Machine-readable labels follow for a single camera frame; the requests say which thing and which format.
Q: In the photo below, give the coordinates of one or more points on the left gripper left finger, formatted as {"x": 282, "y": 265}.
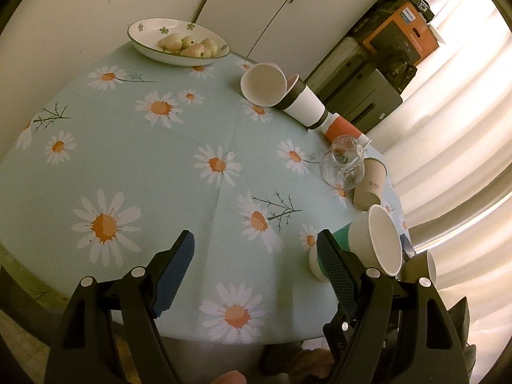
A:
{"x": 84, "y": 349}

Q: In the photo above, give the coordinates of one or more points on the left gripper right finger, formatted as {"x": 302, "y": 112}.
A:
{"x": 350, "y": 279}

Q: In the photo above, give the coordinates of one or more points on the teal banded paper cup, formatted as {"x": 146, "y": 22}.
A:
{"x": 373, "y": 238}

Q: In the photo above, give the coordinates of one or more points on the beige floral paper cup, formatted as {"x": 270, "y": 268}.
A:
{"x": 370, "y": 190}

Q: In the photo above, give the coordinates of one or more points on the orange banded paper cup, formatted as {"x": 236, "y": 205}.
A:
{"x": 336, "y": 125}

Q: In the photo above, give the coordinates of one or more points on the black banded paper cup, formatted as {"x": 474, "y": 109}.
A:
{"x": 302, "y": 104}

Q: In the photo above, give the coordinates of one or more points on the pink banded paper cup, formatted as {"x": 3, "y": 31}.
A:
{"x": 265, "y": 84}

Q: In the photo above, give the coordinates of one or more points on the person's hand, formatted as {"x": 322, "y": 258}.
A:
{"x": 232, "y": 377}

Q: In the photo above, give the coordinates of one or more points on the olive ceramic mug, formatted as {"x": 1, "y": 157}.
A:
{"x": 421, "y": 265}

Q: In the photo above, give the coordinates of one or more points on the small blue box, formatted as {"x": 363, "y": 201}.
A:
{"x": 407, "y": 248}

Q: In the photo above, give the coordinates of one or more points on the clear glass mug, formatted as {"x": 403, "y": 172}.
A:
{"x": 342, "y": 167}

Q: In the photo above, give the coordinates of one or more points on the daisy print tablecloth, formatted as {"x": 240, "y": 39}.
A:
{"x": 134, "y": 152}

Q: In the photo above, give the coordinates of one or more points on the cream curtain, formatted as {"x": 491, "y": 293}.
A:
{"x": 448, "y": 151}

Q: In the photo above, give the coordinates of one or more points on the black bag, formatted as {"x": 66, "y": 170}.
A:
{"x": 394, "y": 65}

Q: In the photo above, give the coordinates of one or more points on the white bowl with flowers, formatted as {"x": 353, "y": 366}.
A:
{"x": 177, "y": 42}

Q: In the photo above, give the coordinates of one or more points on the orange cardboard box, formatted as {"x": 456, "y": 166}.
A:
{"x": 399, "y": 25}

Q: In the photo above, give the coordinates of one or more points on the white double door cabinet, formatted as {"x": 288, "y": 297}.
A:
{"x": 294, "y": 34}

